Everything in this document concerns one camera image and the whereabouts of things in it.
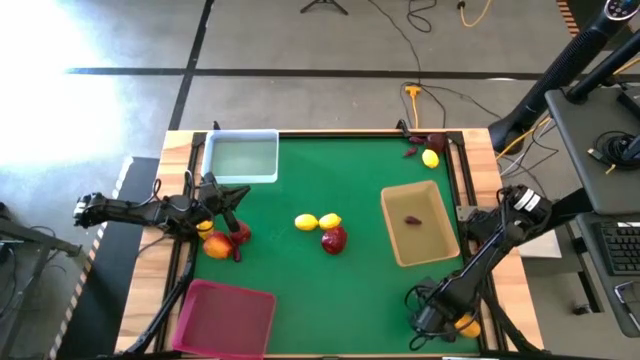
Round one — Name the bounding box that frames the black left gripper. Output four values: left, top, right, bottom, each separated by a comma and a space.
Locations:
198, 171, 252, 236

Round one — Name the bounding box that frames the red and yellow apple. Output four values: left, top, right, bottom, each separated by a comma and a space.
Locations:
202, 230, 235, 261

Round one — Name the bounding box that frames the tan plastic bin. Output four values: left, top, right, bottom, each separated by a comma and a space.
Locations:
380, 179, 461, 268

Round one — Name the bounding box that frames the pale blue plastic bin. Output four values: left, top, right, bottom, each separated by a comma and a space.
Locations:
201, 128, 280, 185

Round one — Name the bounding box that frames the green table mat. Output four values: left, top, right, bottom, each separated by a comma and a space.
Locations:
192, 134, 481, 356

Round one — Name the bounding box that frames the pink plastic bin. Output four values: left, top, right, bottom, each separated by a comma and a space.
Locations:
172, 278, 277, 360

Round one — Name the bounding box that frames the white box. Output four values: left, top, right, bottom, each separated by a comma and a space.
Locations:
519, 229, 564, 259

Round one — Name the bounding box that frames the black floor mat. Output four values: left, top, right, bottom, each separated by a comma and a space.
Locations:
57, 157, 161, 360

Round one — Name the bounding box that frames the grey keyboard shelf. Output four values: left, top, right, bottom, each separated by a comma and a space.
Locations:
574, 212, 640, 339

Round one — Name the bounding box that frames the dark red apple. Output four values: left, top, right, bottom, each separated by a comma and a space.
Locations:
426, 132, 450, 155

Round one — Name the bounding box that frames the dark phone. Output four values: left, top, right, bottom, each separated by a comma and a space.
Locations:
613, 279, 640, 319

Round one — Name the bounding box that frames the black keyboard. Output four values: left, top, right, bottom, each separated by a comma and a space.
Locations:
592, 219, 640, 277

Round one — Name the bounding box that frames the grey metal stand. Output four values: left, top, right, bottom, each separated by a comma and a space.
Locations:
0, 202, 84, 360

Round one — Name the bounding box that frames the grey desk top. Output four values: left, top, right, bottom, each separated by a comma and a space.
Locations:
543, 87, 640, 216

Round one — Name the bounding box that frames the black tripod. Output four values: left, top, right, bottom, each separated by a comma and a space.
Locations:
299, 0, 350, 15

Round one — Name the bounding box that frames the black tower fan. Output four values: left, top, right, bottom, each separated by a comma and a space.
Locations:
487, 0, 640, 154

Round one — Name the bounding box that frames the black pole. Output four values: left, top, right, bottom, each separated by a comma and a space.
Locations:
567, 30, 640, 104

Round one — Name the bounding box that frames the orange striped board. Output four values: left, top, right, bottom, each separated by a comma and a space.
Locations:
556, 0, 581, 37

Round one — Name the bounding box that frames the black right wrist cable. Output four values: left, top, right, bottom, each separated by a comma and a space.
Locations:
403, 283, 427, 351

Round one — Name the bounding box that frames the yellow plug cord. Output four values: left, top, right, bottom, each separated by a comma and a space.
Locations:
404, 84, 424, 130

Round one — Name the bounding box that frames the thin black floor cable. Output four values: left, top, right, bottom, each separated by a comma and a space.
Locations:
398, 81, 504, 129

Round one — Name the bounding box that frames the long black floor cable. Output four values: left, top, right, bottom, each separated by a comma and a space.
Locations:
368, 0, 424, 86

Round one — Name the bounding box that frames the coiled black cable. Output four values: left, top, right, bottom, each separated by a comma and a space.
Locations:
588, 130, 640, 175

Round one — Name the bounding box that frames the looped black floor cable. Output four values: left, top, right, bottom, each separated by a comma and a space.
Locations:
406, 0, 439, 34

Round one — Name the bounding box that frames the yellow floor cable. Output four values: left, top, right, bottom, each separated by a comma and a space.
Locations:
457, 0, 494, 29

